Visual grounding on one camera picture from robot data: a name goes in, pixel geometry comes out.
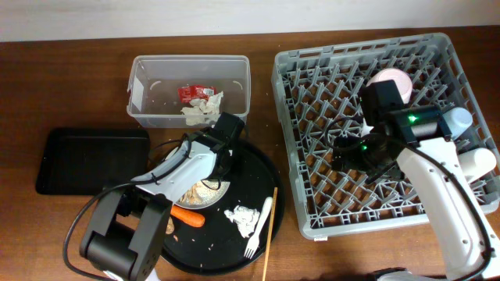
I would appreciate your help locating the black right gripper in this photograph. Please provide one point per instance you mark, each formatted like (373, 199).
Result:
(349, 146)

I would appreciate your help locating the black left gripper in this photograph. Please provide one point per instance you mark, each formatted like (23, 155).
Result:
(217, 177)

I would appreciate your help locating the white paper napkin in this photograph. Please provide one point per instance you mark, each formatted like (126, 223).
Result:
(201, 111)

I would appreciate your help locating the pile of peanut shells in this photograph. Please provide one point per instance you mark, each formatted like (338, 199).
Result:
(191, 197)

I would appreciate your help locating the grey plate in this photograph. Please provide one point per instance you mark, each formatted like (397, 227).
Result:
(190, 184)

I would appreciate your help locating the wooden chopstick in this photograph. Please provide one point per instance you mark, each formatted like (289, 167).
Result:
(269, 234)

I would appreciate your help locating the white tissue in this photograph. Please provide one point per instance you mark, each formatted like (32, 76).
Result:
(245, 219)

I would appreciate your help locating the red snack wrapper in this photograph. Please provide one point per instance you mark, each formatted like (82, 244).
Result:
(189, 93)

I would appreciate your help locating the orange carrot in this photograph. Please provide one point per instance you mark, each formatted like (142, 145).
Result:
(188, 217)

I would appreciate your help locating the pink bowl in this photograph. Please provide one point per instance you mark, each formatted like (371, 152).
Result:
(401, 79)

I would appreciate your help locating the light blue cup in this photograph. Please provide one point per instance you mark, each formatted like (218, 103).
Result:
(458, 120)

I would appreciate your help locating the brown dried mushroom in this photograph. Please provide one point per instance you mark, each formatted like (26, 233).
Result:
(170, 227)

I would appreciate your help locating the white plastic fork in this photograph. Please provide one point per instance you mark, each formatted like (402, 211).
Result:
(253, 241)

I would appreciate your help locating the white cup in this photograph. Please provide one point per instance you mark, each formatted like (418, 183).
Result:
(476, 163)

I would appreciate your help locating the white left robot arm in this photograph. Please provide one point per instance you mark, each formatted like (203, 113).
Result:
(132, 254)

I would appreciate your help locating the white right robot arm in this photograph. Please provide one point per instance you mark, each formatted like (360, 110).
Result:
(419, 142)

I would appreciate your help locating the grey dishwasher rack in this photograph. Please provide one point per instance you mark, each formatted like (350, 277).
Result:
(316, 95)

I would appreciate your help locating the round black tray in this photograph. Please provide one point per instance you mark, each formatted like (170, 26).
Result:
(218, 247)

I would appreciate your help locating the clear plastic bin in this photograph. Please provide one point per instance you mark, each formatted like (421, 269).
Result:
(154, 82)

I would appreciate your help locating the black rectangular tray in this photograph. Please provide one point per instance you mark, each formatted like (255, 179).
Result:
(83, 161)

